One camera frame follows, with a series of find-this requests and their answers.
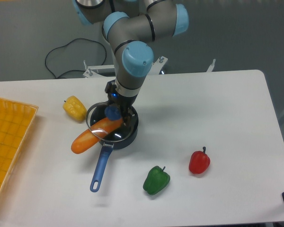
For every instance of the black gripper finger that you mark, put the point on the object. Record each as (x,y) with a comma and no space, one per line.
(129,118)

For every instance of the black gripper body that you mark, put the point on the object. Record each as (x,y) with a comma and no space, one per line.
(118,106)

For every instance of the glass pot lid blue knob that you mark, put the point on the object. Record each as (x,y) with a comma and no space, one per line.
(108,124)

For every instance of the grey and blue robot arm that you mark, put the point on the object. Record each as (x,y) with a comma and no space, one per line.
(128,33)

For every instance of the orange baguette bread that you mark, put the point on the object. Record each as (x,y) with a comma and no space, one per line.
(92,137)

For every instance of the yellow bell pepper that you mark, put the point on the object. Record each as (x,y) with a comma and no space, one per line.
(75,108)

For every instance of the green bell pepper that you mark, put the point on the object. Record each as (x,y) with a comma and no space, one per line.
(156,180)

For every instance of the red bell pepper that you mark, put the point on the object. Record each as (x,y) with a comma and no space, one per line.
(199,162)

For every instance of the yellow wicker basket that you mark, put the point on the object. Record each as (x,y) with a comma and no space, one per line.
(16,119)

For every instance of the dark pot with blue handle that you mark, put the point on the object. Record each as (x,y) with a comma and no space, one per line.
(109,146)

